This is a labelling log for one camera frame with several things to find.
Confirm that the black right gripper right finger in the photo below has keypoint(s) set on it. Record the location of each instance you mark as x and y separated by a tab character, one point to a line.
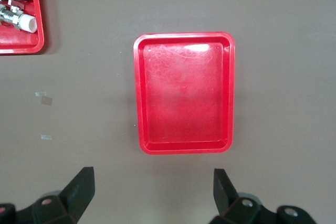
223	195

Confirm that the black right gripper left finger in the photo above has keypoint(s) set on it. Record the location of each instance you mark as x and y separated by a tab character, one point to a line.
77	191

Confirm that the small clear tape strip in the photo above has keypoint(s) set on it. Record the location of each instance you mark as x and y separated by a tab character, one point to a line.
46	137
40	93

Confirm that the brownish tape patch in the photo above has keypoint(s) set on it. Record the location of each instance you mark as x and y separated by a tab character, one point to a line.
46	100

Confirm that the empty red plastic tray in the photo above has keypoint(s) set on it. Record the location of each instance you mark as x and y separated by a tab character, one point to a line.
183	90

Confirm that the red tray holding valves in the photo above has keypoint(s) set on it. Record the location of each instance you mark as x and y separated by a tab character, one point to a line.
39	24

